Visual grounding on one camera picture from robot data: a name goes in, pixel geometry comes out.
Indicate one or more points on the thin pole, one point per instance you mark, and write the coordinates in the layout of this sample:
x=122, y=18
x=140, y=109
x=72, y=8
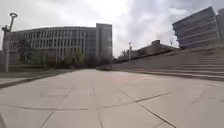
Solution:
x=129, y=50

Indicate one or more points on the pale concrete slab pavement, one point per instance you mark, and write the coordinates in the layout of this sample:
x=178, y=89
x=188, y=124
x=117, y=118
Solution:
x=110, y=100

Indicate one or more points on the low dark building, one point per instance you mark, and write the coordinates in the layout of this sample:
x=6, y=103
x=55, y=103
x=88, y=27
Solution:
x=150, y=49

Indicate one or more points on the large curved grey building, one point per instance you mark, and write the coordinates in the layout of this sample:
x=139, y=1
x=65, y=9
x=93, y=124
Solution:
x=63, y=41

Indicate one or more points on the row of trees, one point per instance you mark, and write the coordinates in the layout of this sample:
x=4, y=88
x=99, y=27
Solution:
x=56, y=57

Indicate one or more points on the wide stone stairs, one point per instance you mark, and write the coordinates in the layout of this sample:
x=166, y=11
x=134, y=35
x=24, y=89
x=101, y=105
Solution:
x=186, y=63

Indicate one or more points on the dark kerb strip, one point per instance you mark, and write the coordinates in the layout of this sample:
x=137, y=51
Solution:
x=26, y=80

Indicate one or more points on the grass strip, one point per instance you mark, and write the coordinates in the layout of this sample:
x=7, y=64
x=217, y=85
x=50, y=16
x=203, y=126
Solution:
x=23, y=71

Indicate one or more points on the tall grey slatted building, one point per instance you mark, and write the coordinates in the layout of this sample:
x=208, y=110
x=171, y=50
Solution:
x=200, y=28

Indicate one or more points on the grey lamp post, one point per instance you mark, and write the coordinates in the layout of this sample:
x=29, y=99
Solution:
x=6, y=43

